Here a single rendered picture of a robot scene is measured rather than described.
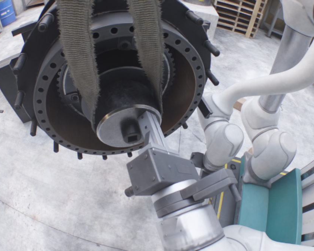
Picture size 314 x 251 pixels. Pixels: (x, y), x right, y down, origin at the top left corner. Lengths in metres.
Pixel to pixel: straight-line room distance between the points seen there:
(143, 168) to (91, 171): 1.07
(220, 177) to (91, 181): 1.10
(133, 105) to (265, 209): 0.79
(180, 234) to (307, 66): 0.44
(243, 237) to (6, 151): 1.76
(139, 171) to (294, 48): 0.57
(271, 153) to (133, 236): 0.89
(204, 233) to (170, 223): 0.05
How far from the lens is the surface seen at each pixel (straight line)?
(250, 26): 3.88
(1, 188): 1.66
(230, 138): 0.53
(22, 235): 1.44
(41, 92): 0.35
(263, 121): 0.81
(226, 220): 0.92
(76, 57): 0.27
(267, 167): 0.80
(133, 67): 0.36
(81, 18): 0.24
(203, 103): 0.55
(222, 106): 0.62
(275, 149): 0.75
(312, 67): 0.48
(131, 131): 0.34
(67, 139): 0.48
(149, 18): 0.25
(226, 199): 0.94
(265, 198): 0.94
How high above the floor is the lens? 1.15
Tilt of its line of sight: 53 degrees down
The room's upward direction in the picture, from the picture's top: 7 degrees clockwise
